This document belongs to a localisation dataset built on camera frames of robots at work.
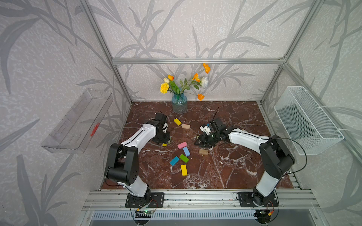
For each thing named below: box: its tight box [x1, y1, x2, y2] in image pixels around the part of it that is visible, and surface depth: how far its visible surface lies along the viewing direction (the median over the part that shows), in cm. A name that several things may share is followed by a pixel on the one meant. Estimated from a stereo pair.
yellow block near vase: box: [173, 117, 182, 126], surface depth 110 cm
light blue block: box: [182, 146, 191, 157], surface depth 93 cm
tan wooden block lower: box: [198, 148, 209, 155], surface depth 93 cm
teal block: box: [169, 155, 180, 167], surface depth 90 cm
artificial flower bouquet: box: [160, 63, 211, 101], surface depth 98 cm
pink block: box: [177, 141, 188, 150], surface depth 96 cm
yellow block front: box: [180, 164, 189, 177], surface depth 85 cm
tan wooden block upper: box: [181, 123, 191, 130], surface depth 107 cm
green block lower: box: [179, 153, 190, 164], surface depth 90 cm
